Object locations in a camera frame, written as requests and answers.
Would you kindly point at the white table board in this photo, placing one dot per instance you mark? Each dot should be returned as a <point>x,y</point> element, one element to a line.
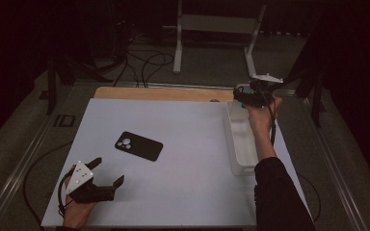
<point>189,179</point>

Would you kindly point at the person's left hand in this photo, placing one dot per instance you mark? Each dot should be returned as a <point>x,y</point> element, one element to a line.
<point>75,213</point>

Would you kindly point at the person's right hand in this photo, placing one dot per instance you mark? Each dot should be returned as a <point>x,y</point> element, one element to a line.
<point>261,118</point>

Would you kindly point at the aluminium floor rail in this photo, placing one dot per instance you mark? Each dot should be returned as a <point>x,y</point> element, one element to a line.
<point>16,170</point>
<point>334,166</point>

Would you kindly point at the white metal stand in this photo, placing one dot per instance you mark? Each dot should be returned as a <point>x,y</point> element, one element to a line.
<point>218,24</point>

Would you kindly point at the black tripod stand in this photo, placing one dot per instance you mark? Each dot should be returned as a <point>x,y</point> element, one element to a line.
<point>51,89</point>

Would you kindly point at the black phone case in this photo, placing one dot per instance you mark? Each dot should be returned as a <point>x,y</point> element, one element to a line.
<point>141,147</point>

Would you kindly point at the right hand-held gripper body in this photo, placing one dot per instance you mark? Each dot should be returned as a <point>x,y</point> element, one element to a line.
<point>260,94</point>

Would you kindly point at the long white plastic tray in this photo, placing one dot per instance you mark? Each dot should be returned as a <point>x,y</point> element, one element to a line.
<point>242,144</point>

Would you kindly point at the black floor marker frame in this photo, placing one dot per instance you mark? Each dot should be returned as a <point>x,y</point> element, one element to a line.
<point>55,121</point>

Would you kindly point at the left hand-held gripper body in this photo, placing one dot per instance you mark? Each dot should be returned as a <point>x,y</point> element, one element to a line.
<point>81,178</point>

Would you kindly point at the black metal stand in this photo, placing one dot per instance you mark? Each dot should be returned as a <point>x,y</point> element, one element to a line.
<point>317,102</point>

